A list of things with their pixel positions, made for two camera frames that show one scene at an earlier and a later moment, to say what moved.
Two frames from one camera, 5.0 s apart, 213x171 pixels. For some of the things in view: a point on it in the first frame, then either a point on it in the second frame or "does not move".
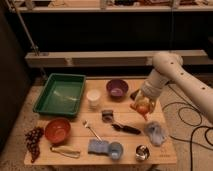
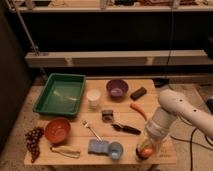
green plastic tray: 61,94 does not move
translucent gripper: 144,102 to 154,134
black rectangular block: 134,94 does not move
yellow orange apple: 143,110 to 146,152
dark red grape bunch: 32,140 does not move
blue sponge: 98,146 does not move
